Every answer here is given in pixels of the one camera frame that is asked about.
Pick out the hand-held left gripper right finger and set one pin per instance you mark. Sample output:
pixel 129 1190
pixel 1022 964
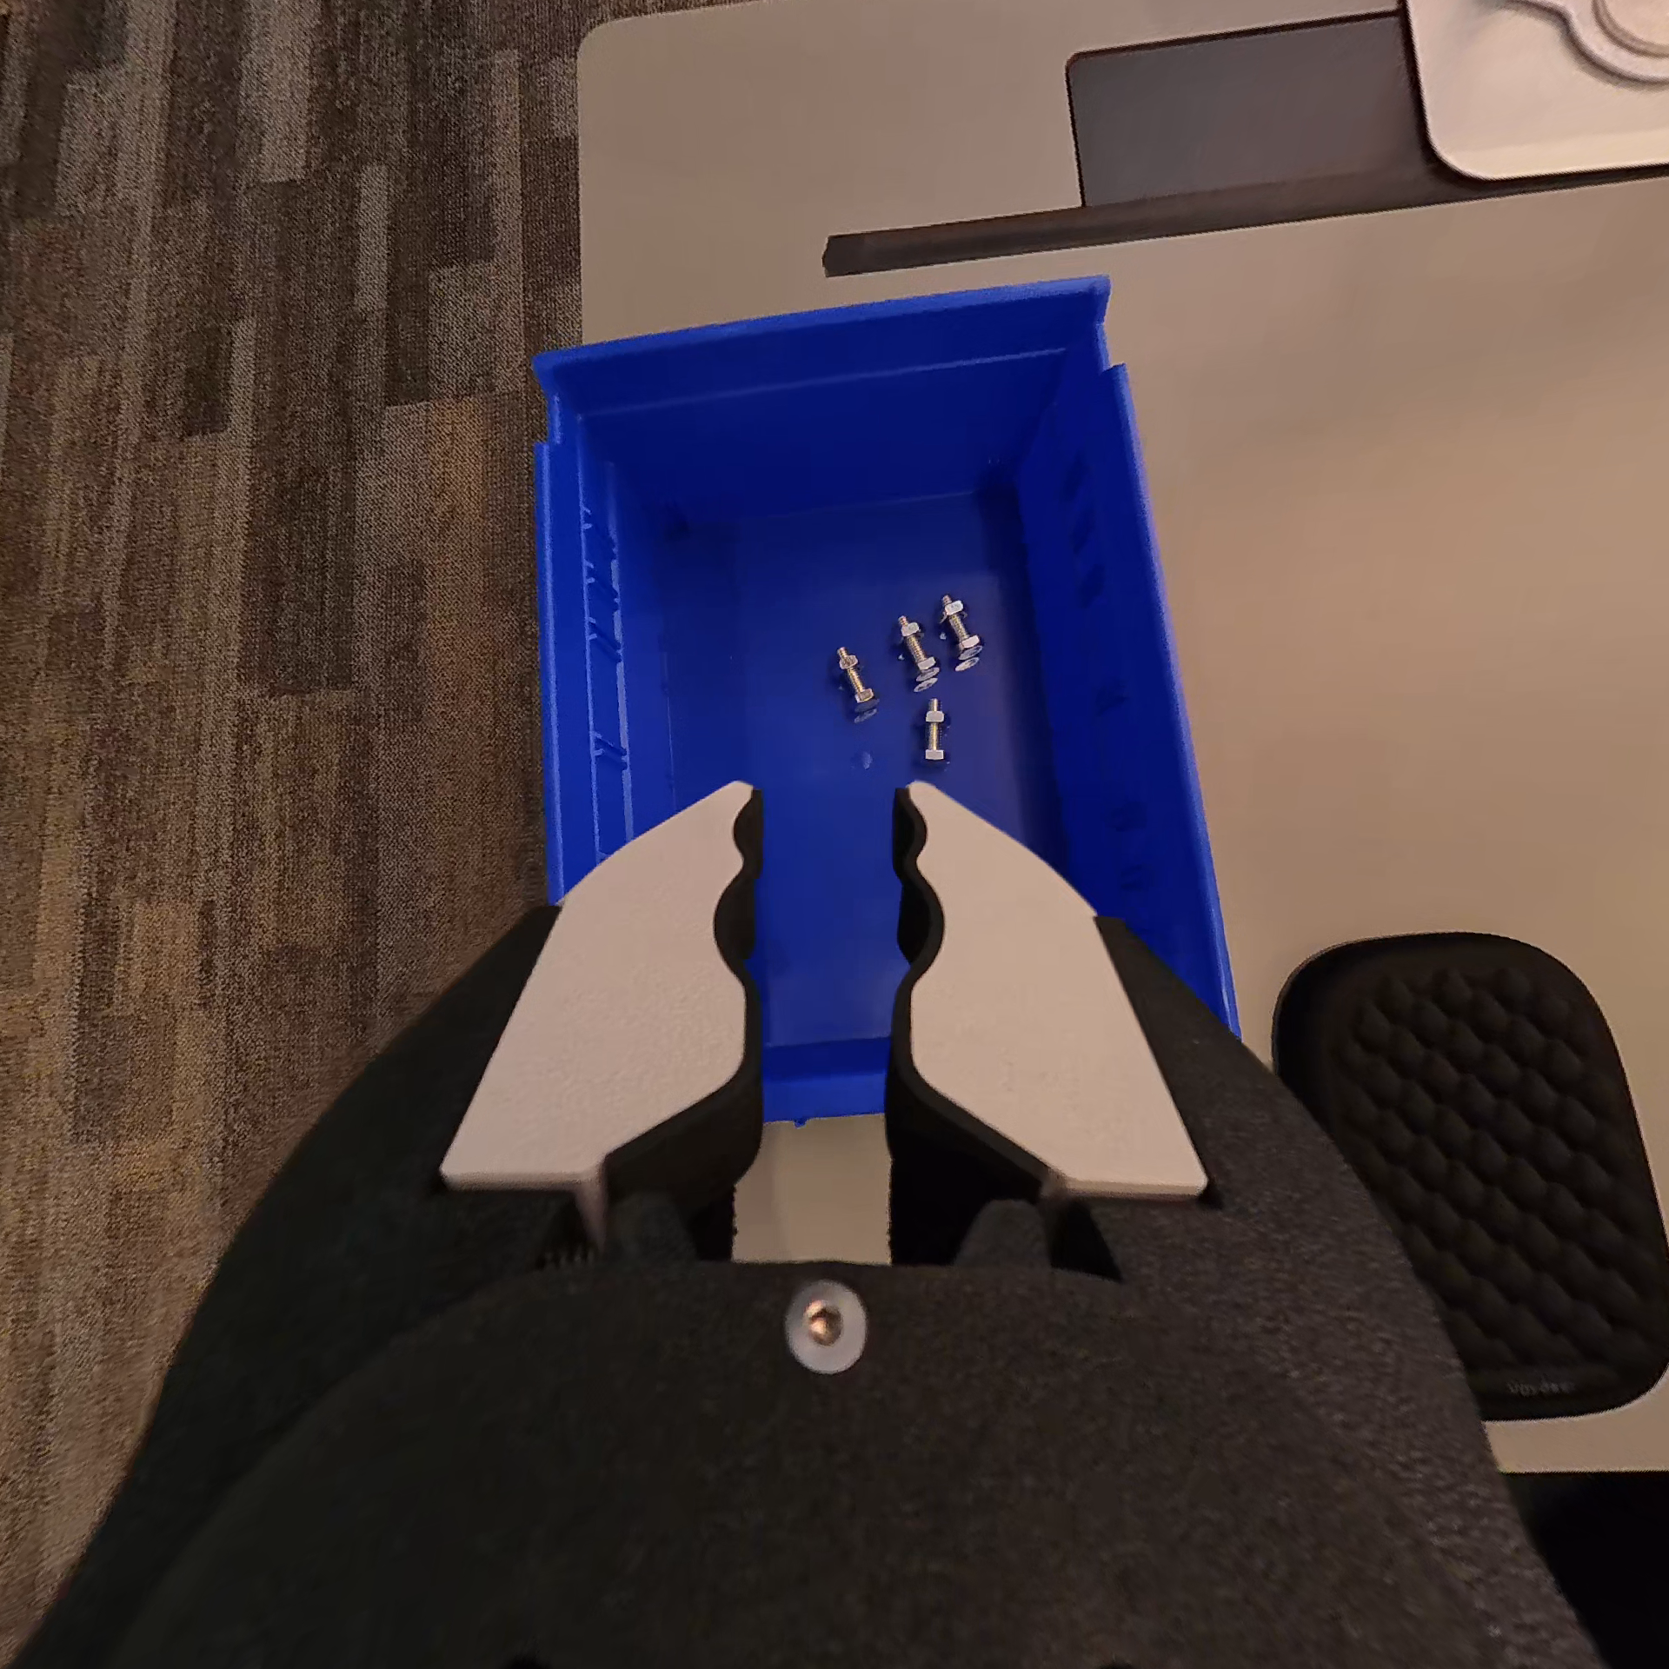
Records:
pixel 1043 1043

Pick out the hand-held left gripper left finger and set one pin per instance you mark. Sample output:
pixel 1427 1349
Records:
pixel 612 1029

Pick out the blue plastic bin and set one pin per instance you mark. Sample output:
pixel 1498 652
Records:
pixel 783 521

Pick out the black wrist rest pad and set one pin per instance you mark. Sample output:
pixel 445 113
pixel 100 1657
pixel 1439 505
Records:
pixel 1473 1146

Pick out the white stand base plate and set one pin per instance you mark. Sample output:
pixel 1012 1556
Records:
pixel 1498 117

